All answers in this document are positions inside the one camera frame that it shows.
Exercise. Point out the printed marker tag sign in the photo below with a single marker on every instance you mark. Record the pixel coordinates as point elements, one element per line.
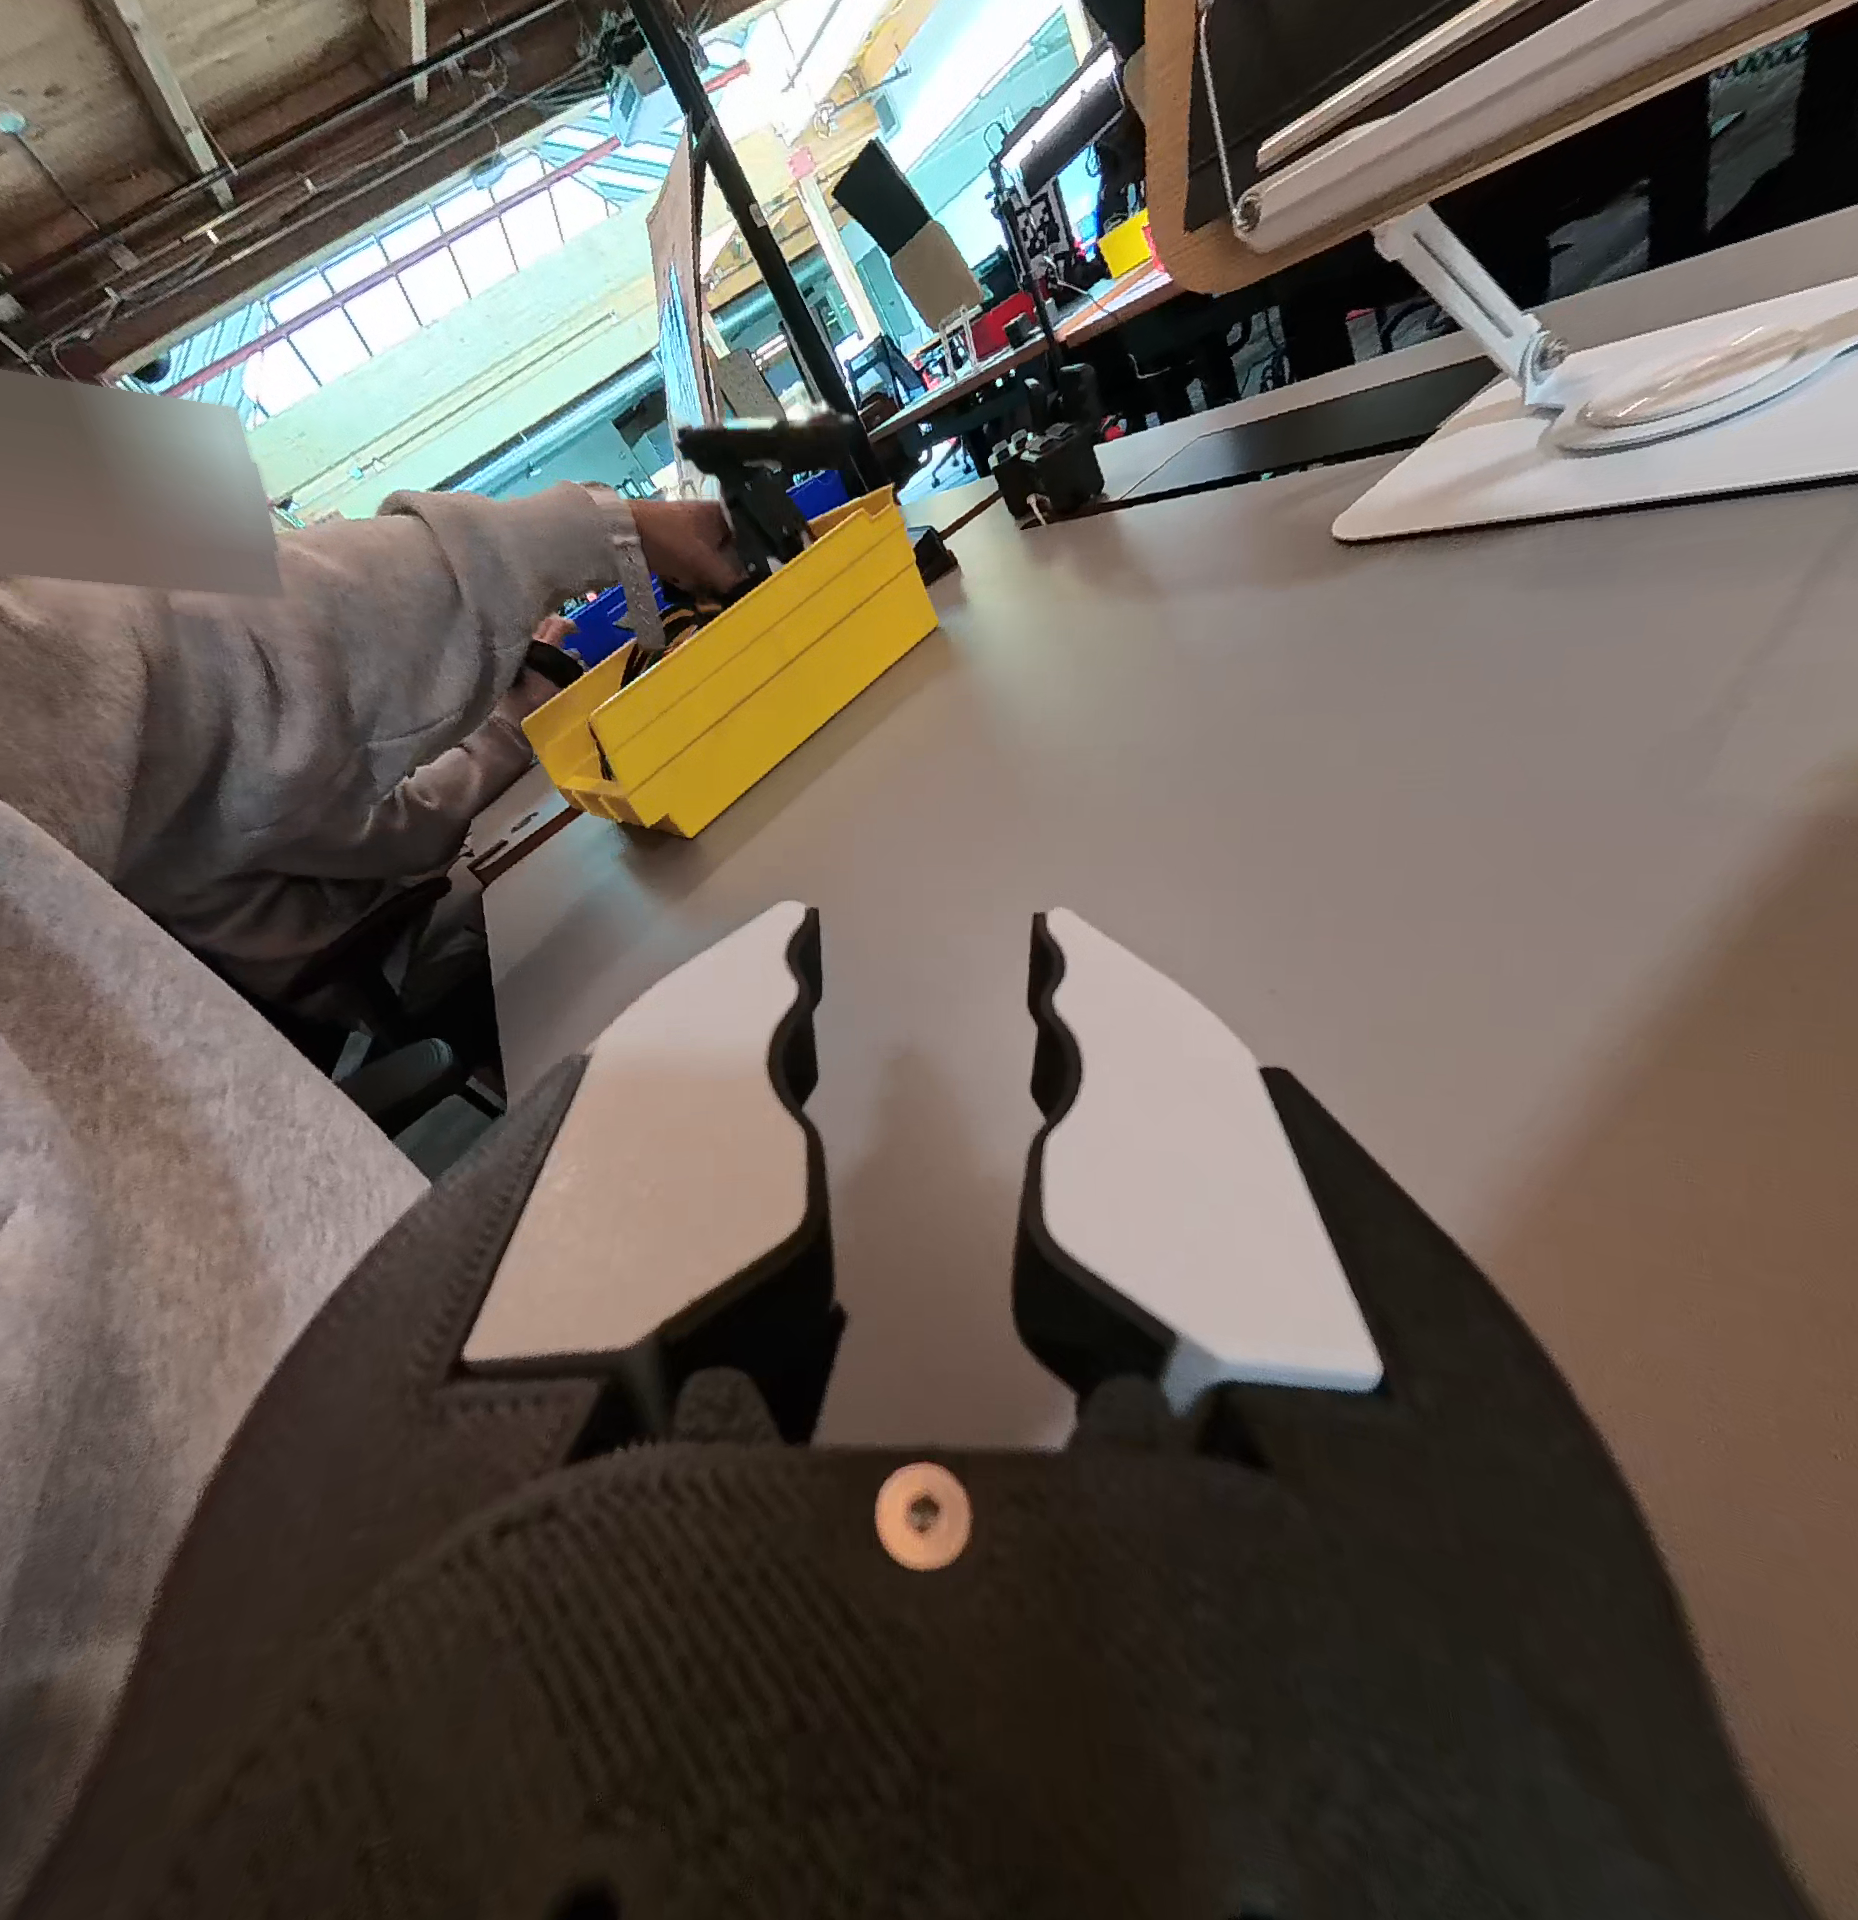
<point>1040,226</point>

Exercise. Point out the small yellow bin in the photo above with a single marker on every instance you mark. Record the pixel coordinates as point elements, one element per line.
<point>1126,248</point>

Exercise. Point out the blue plastic bin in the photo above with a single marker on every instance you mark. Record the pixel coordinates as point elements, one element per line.
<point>622,616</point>

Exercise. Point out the black pole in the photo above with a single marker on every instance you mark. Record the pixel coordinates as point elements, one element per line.
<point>765,226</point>

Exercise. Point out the yellow plastic bin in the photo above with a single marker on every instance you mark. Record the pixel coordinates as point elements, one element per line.
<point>765,676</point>

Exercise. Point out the upright wooden panel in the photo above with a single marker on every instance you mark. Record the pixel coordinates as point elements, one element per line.
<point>675,270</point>

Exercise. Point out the black panel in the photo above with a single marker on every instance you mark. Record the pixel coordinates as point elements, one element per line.
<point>1320,75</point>

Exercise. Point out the wooden board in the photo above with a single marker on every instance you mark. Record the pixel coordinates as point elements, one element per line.
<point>1168,150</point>

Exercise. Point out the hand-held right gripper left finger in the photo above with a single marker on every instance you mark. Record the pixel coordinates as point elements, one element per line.
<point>661,1187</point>

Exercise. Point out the person's left hand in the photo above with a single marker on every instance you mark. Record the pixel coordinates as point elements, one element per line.
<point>689,540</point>

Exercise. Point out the white metal stand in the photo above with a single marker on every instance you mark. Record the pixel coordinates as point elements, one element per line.
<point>1469,481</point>

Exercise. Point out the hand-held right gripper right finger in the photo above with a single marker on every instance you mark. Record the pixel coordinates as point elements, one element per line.
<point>1184,1170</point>

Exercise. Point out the black electronic device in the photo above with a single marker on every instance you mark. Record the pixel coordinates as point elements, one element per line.
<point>1050,471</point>

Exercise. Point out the small black device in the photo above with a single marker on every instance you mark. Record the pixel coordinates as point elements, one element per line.
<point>936,559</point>

